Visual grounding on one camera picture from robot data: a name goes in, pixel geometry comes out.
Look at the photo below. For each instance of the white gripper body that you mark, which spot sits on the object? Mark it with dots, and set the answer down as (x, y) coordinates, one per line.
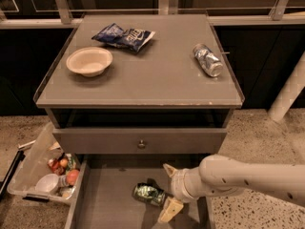
(177, 184)

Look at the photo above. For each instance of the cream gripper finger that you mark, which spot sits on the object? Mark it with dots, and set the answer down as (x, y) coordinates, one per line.
(171, 208)
(170, 170)

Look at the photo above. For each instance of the clear plastic storage bin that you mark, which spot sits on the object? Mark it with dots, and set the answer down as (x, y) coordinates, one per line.
(35, 165)

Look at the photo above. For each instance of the round metal drawer knob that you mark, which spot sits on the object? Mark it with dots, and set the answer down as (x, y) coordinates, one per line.
(141, 144)

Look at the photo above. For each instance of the grey open middle drawer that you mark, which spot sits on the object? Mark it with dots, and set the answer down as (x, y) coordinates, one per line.
(103, 200)

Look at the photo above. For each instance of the green crushed can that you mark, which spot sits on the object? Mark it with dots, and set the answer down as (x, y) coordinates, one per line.
(148, 193)

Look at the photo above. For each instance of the red apple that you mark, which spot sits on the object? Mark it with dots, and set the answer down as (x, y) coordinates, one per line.
(72, 176)

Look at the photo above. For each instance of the silver crushed can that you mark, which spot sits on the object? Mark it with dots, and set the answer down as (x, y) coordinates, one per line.
(208, 61)

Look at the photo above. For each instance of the metal window railing frame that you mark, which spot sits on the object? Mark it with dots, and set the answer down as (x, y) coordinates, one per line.
(44, 14)

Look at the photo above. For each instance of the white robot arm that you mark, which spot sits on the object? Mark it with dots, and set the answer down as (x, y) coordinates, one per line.
(223, 176)

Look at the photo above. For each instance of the grey top drawer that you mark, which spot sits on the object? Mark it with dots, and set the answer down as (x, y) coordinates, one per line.
(124, 140)

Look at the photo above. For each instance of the blue chip bag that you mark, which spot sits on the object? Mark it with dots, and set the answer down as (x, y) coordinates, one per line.
(133, 39)

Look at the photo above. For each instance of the black bin lid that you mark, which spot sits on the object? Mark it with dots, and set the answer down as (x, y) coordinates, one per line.
(7, 178)

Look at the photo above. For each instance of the beige paper bowl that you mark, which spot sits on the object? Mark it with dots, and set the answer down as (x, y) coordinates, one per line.
(89, 62)

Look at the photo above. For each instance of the red snack packet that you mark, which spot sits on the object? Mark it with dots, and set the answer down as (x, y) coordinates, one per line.
(55, 166)

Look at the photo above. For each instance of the grey drawer cabinet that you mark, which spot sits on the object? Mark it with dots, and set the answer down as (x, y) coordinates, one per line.
(162, 86)

